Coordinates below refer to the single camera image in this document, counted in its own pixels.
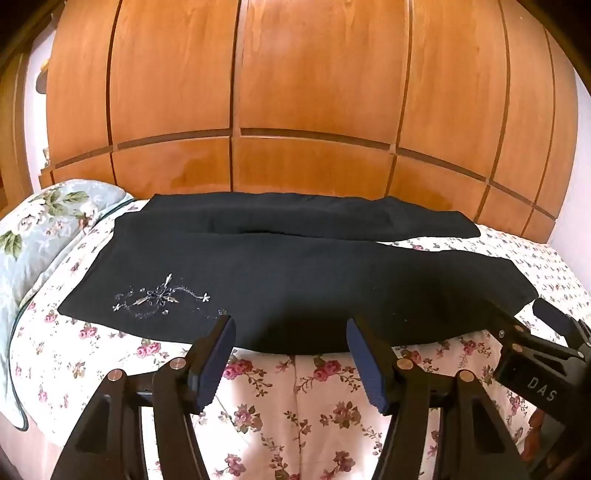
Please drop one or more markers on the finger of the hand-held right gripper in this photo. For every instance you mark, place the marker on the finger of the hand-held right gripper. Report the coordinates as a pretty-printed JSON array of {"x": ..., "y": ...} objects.
[
  {"x": 554, "y": 314},
  {"x": 508, "y": 318}
]

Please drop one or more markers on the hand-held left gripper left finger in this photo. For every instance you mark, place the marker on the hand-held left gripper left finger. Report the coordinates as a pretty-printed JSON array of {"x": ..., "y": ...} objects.
[{"x": 214, "y": 364}]

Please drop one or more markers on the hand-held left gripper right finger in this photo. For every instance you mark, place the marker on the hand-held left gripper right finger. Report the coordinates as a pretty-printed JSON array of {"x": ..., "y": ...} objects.
[{"x": 365, "y": 364}]

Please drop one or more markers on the black embroidered pants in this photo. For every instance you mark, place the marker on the black embroidered pants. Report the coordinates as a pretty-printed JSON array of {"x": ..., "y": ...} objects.
[{"x": 277, "y": 277}]

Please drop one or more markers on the floral bed sheet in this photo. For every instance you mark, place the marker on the floral bed sheet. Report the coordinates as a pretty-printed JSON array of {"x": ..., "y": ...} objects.
[{"x": 277, "y": 415}]

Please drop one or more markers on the light blue floral pillow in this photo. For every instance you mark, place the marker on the light blue floral pillow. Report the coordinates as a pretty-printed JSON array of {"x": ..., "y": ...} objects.
[{"x": 46, "y": 221}]

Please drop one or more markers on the wooden wardrobe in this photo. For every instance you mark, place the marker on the wooden wardrobe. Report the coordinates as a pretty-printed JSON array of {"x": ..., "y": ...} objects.
[{"x": 300, "y": 92}]

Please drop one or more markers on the wooden door frame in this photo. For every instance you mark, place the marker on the wooden door frame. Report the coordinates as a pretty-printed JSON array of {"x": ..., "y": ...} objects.
[{"x": 11, "y": 138}]

